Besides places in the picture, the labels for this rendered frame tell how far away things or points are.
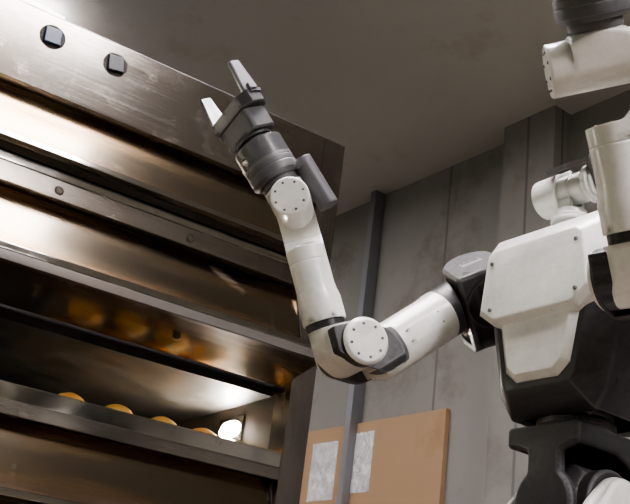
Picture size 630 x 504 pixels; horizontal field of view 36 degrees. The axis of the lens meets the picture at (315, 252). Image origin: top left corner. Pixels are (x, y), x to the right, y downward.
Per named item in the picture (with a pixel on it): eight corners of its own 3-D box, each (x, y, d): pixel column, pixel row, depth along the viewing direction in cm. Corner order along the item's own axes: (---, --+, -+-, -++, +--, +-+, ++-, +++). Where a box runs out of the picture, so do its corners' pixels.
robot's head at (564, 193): (556, 237, 163) (557, 190, 167) (607, 221, 156) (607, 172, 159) (529, 223, 160) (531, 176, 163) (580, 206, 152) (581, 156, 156)
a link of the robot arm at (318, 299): (279, 274, 164) (308, 386, 160) (301, 255, 155) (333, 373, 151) (334, 265, 169) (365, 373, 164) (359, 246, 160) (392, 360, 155)
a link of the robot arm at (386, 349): (340, 408, 162) (436, 346, 173) (374, 394, 151) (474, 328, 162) (304, 348, 163) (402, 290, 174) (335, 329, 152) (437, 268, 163)
